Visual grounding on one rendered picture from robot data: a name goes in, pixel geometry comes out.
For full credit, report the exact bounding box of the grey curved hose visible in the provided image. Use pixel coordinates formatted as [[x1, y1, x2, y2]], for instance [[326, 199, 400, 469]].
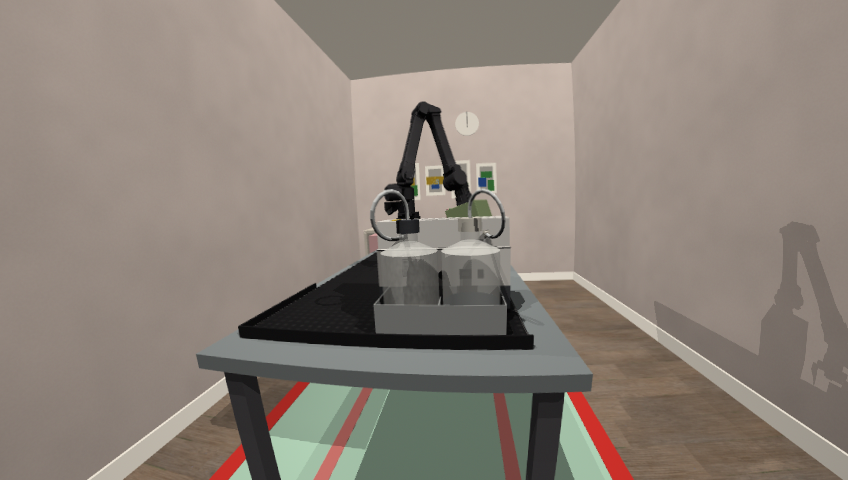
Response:
[[468, 189, 506, 239]]

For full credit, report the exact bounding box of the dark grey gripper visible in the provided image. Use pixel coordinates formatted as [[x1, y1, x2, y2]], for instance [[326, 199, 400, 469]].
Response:
[[396, 200, 421, 220]]

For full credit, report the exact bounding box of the white plastic bottle with beige cap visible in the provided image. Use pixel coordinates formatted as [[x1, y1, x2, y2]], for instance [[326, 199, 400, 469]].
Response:
[[441, 217, 500, 305]]

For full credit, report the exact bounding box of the grey two-compartment bottle holder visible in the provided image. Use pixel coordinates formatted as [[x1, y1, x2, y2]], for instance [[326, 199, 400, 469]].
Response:
[[373, 286, 507, 335]]

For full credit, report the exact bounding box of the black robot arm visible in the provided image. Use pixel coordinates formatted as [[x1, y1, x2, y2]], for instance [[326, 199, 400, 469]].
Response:
[[384, 101, 472, 215]]

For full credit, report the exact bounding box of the white plastic bottle with black cap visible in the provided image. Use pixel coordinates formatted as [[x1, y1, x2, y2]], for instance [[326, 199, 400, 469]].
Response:
[[380, 219, 439, 305]]

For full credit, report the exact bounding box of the white flexible hose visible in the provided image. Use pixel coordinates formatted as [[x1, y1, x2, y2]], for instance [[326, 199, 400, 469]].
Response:
[[370, 189, 410, 241]]

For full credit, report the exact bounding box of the black perforated breadboard table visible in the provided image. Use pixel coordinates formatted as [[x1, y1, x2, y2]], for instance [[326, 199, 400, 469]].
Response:
[[254, 252, 529, 335]]

